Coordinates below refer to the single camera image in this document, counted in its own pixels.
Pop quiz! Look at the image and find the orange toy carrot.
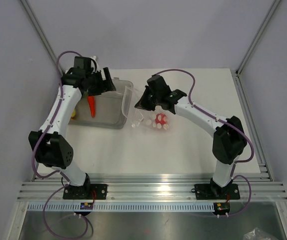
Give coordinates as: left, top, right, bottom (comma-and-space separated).
87, 96, 96, 118

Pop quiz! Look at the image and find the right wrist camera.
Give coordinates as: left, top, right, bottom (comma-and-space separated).
146, 75, 171, 94

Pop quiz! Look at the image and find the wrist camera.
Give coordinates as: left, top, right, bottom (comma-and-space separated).
73, 56, 99, 73
146, 75, 171, 94

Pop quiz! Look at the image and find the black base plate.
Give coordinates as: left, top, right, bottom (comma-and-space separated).
62, 184, 108, 200
191, 183, 241, 200

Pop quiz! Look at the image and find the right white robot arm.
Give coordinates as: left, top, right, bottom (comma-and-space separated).
134, 86, 247, 199

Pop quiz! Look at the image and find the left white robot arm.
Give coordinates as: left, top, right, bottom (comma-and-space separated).
28, 67, 116, 200

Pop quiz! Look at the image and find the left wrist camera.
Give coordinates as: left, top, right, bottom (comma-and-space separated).
73, 56, 99, 73

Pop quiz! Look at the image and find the white slotted cable duct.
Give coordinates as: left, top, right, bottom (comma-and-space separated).
27, 202, 214, 213

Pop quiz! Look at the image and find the yellow toy pear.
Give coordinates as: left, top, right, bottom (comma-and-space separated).
70, 109, 76, 119

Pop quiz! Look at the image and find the crumpled plastic wrapper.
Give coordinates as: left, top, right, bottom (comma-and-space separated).
242, 227, 276, 240

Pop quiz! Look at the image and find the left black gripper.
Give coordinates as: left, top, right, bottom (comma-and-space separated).
85, 67, 116, 97

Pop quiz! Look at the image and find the aluminium frame post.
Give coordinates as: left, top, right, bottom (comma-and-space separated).
235, 0, 283, 77
18, 0, 63, 74

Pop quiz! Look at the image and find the aluminium mounting rail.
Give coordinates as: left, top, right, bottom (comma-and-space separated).
17, 172, 287, 202

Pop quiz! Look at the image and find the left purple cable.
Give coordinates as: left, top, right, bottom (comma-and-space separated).
30, 50, 94, 237

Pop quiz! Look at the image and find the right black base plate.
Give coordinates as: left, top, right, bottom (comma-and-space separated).
191, 183, 241, 200

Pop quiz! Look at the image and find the clear plastic food bin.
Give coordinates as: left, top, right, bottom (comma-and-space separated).
69, 78, 134, 130

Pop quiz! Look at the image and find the left aluminium frame post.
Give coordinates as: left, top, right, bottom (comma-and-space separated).
18, 0, 63, 74

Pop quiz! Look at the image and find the right aluminium frame post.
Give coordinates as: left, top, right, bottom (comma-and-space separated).
235, 0, 283, 77

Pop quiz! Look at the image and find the polka dot zip bag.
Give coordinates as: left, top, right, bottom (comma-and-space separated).
120, 86, 172, 133

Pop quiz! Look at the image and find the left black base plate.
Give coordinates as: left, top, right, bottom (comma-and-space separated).
62, 184, 108, 200

